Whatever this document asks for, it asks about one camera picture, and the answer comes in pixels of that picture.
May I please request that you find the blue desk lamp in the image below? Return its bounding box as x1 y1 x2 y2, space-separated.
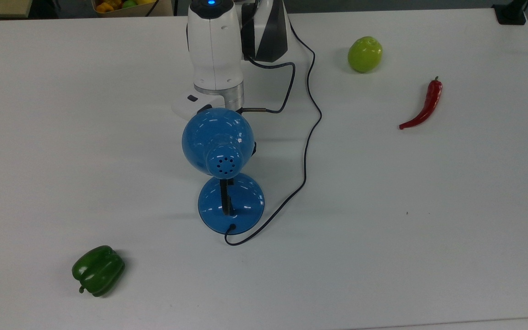
181 108 265 235

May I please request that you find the yellow-green apple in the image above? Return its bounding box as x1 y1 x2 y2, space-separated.
347 36 383 73

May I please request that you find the cardboard box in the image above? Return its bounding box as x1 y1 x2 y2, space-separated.
91 0 174 18

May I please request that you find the red chili pepper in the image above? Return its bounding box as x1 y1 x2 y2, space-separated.
399 76 443 130

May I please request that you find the green bell pepper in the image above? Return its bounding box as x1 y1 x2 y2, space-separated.
71 245 126 297

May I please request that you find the black lamp power cable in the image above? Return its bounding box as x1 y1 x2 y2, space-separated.
224 14 323 246

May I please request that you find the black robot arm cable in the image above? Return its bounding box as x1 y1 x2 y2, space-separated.
239 53 297 114

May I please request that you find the black clamp mount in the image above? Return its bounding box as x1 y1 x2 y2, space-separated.
492 0 528 26

